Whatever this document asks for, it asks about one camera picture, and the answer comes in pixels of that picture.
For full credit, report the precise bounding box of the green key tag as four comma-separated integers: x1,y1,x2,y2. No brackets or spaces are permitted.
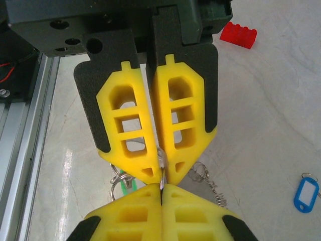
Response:
119,170,138,196

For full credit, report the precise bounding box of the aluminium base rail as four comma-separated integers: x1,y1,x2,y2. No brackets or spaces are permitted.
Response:
0,54,61,241

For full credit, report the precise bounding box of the metal keyring bunch with keys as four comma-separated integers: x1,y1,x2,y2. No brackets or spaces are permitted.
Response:
109,140,229,209

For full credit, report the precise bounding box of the blue key tag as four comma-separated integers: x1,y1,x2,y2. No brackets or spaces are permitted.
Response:
292,172,321,214

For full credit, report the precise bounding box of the small red toy brick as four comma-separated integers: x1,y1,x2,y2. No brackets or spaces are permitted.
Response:
219,21,258,50

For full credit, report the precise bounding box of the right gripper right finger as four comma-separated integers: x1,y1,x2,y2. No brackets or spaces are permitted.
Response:
162,184,253,241

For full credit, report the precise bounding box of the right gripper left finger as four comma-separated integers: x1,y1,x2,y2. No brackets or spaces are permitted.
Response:
71,183,163,241

